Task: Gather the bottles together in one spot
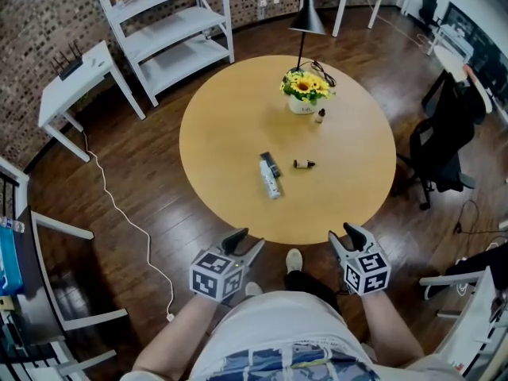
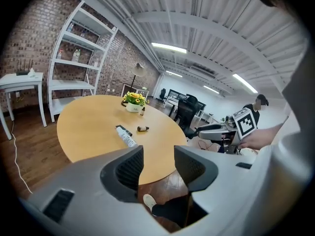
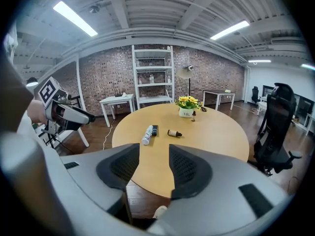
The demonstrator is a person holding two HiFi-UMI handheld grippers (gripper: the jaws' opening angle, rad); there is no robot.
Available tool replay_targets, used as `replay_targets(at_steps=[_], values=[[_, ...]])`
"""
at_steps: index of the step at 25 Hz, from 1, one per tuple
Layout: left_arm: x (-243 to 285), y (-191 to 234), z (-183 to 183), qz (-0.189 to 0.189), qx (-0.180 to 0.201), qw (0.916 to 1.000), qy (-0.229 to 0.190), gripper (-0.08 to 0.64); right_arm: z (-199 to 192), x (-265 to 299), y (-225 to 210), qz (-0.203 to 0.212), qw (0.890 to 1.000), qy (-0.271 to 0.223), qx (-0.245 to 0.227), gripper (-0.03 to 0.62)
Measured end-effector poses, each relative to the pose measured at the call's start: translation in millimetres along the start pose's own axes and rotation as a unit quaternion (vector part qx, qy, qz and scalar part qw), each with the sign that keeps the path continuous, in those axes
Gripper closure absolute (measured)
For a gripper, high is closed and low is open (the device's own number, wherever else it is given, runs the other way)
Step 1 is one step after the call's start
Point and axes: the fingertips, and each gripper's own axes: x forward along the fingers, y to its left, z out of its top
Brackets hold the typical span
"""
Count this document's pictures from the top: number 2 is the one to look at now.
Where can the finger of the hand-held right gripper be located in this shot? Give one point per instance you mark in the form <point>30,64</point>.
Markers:
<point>211,126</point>
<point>209,134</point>

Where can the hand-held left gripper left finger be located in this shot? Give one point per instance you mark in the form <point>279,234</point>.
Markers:
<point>123,173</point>

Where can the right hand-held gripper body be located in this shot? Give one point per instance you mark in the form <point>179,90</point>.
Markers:
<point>244,124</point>

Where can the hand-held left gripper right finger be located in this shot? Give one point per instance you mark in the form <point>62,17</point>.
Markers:
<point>194,167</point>

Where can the white tube bottle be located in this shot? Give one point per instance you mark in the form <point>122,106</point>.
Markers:
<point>126,138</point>

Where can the dark grey tube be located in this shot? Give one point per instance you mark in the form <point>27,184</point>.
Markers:
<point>128,132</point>

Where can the person's right forearm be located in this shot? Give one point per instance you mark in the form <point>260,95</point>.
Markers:
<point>265,136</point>

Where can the white desk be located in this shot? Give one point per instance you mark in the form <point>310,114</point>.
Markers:
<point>172,102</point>
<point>205,114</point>

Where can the black office chair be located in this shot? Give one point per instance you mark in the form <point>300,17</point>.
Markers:
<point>163,93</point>
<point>187,112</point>

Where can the ceiling tube light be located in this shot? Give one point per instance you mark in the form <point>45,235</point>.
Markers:
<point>244,83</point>
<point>174,73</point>
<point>211,89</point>
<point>168,47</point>

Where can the person's white shoe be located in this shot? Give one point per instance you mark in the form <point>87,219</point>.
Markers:
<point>149,201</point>

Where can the person's black trousers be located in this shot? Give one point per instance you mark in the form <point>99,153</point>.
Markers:
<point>172,210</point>

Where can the black monitor screen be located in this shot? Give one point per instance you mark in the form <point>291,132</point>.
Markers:
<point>176,93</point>

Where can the ceiling air conditioner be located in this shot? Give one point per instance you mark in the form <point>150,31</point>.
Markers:
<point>203,72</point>

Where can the sunflowers in white pot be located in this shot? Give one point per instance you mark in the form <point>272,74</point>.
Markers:
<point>135,101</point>

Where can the desk lamp with cone shade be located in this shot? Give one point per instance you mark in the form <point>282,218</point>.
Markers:
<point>139,70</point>

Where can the white shelving unit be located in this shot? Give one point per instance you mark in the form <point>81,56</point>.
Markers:
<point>71,83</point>

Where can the small white bottle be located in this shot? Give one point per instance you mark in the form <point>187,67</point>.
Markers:
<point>96,63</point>

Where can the clear water bottle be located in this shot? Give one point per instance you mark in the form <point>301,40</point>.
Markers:
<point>78,55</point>
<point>74,56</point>

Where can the red label bottle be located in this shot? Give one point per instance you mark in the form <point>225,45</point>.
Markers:
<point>59,54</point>

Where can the crumpled white paper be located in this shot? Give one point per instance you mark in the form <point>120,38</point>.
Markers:
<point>31,72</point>

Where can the white side table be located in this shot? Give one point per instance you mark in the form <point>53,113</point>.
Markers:
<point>22,79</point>

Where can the black router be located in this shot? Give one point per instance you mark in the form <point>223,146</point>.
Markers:
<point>24,72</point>

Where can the blue label bottle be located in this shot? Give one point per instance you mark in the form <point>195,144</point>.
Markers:
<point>70,26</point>

